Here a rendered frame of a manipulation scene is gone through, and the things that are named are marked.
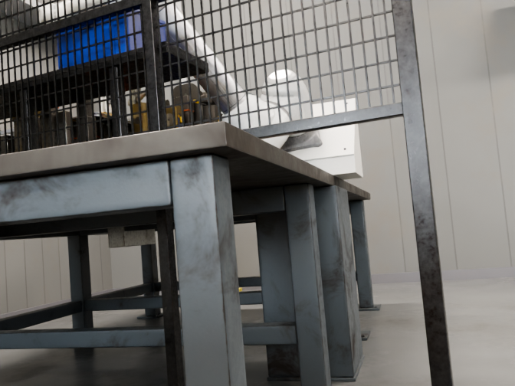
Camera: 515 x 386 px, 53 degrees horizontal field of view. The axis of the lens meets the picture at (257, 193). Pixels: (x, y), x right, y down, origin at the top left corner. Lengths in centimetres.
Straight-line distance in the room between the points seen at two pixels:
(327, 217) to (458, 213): 277
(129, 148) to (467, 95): 392
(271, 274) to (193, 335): 100
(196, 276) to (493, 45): 408
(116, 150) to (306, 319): 93
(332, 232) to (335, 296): 22
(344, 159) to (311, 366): 71
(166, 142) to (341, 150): 111
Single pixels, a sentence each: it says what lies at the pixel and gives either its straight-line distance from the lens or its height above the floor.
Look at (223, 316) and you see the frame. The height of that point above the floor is 40.
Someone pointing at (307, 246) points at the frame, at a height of 46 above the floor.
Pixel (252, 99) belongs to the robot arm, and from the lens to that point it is 171.
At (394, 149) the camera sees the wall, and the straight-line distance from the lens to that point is 451.
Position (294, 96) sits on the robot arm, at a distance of 181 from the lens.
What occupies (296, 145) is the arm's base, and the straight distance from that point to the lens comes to 191.
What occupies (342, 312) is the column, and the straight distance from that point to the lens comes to 181.
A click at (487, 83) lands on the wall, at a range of 463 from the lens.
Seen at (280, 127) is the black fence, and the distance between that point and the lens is 117.
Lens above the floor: 53
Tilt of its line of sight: 4 degrees up
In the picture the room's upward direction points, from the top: 5 degrees counter-clockwise
